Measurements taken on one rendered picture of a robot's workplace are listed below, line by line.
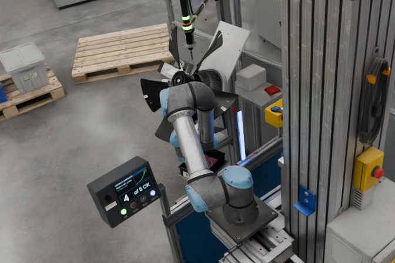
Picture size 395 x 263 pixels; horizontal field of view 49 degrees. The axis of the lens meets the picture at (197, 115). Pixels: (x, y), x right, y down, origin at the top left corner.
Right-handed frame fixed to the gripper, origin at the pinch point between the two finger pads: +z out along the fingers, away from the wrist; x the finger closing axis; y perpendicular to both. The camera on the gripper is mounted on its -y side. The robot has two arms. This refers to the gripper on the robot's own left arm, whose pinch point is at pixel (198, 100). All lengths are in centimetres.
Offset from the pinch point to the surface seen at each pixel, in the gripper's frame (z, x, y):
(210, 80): 22.7, 1.7, -0.8
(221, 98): 2.3, 1.5, -12.2
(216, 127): 4.3, 21.7, -4.6
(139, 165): -61, -8, 9
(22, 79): 152, 60, 255
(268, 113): 8.0, 16.0, -34.8
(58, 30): 343, 85, 333
